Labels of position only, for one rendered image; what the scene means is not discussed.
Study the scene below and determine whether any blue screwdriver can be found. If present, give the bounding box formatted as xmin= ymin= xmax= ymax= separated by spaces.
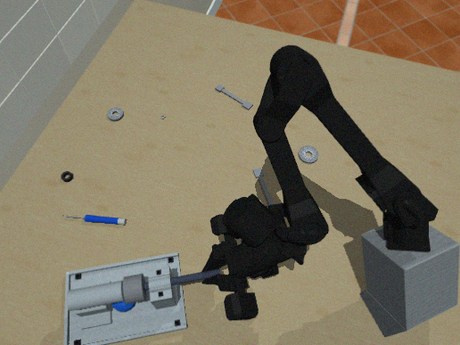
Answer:
xmin=63 ymin=215 xmax=126 ymax=225

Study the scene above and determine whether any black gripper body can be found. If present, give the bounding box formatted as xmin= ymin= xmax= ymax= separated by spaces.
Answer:
xmin=210 ymin=214 xmax=272 ymax=321

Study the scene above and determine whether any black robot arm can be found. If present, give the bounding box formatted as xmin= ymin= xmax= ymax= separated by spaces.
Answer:
xmin=222 ymin=45 xmax=439 ymax=278

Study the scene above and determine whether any small black ring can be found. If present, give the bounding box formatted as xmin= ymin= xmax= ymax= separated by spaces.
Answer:
xmin=61 ymin=171 xmax=73 ymax=182

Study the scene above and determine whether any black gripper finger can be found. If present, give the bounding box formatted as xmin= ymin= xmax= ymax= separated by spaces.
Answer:
xmin=202 ymin=244 xmax=227 ymax=272
xmin=202 ymin=274 xmax=232 ymax=292

